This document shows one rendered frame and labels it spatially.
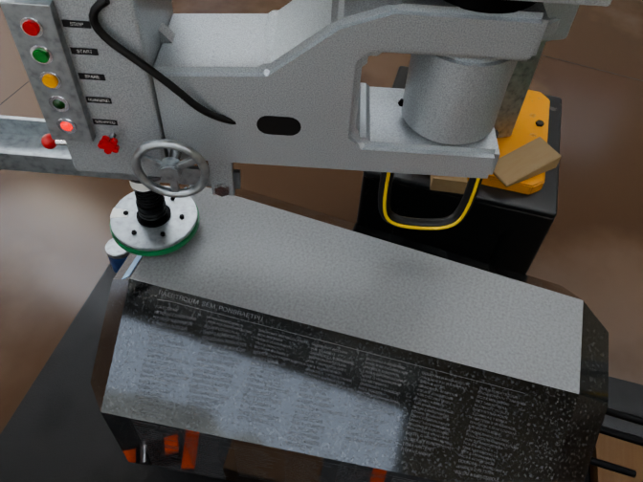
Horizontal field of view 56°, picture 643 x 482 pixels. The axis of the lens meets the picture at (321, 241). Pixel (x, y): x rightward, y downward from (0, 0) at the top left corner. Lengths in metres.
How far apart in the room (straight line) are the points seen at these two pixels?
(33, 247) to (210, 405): 1.51
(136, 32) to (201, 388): 0.84
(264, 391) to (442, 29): 0.89
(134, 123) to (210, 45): 0.21
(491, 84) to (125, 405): 1.12
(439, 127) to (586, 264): 1.79
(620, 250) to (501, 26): 2.06
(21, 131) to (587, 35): 3.54
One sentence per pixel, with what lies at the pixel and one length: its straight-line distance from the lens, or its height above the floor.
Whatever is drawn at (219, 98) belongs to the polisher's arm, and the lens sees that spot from 1.16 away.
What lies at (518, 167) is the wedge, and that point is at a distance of 1.95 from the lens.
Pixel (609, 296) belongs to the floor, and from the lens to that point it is 2.83.
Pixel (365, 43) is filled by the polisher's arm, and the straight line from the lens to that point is 1.06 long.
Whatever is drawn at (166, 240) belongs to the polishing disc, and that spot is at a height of 0.91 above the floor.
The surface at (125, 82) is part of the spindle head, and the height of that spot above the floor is 1.39.
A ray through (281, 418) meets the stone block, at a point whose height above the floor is 0.68.
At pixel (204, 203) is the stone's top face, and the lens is 1.67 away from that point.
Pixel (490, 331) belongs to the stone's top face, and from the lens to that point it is 1.49.
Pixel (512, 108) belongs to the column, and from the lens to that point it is 2.00.
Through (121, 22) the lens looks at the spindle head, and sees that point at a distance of 1.10.
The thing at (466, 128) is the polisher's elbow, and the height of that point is 1.32.
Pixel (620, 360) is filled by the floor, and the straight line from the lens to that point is 2.67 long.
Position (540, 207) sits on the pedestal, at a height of 0.74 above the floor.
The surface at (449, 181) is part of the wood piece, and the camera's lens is 1.81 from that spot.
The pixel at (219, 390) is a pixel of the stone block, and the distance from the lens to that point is 1.52.
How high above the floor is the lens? 2.06
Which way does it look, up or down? 51 degrees down
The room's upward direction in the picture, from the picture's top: 4 degrees clockwise
